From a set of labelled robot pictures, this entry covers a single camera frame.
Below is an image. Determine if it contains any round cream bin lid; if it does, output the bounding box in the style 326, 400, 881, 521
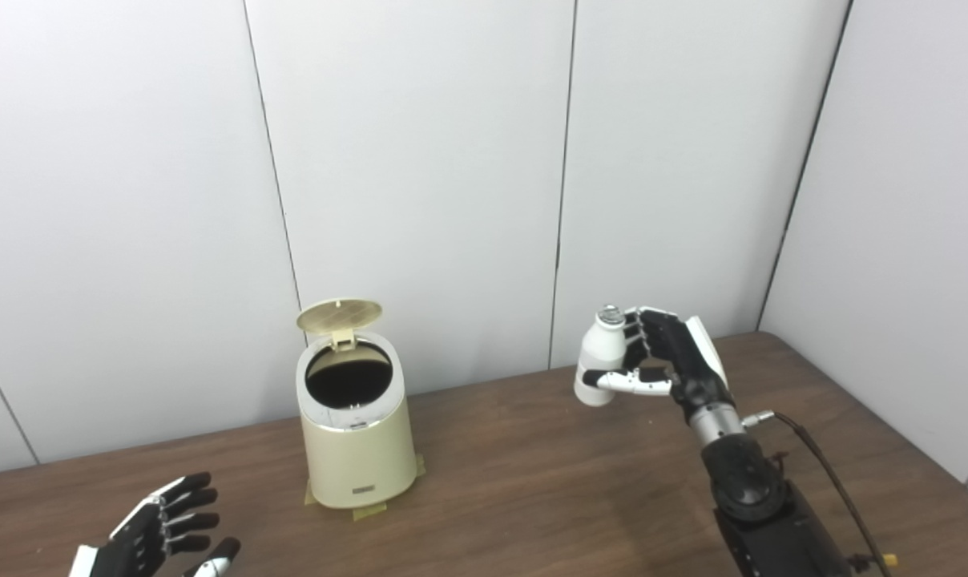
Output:
296, 299, 383, 351

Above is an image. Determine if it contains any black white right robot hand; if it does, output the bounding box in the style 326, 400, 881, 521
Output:
583, 306, 736, 424

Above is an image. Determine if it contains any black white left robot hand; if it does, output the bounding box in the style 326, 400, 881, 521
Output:
67, 472, 242, 577

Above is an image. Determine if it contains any cream-colored bin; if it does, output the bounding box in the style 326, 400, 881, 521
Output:
295, 330, 418, 510

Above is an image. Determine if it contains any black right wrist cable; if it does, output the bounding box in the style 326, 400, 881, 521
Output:
740, 409, 901, 577

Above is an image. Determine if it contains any small white plastic bottle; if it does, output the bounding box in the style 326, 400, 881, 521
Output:
574, 305, 631, 408

